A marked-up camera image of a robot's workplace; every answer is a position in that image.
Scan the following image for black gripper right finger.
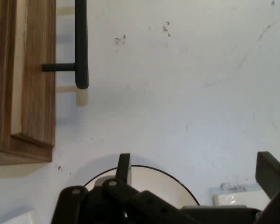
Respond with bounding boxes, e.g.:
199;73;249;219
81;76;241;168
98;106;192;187
255;151;280;224

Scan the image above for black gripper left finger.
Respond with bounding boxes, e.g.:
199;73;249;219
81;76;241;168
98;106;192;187
51;153;185;224

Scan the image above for wooden drawer with black handle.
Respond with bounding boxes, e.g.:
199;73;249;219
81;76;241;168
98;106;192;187
10;0;89;147

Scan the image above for white plate with black rim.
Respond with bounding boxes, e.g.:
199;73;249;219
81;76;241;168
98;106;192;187
84;165;200;206

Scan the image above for white ceramic cutlery rest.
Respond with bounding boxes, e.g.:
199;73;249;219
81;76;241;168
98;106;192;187
212;189;269;207

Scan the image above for brown wooden cabinet box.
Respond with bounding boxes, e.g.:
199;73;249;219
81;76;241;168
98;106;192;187
0;0;53;167

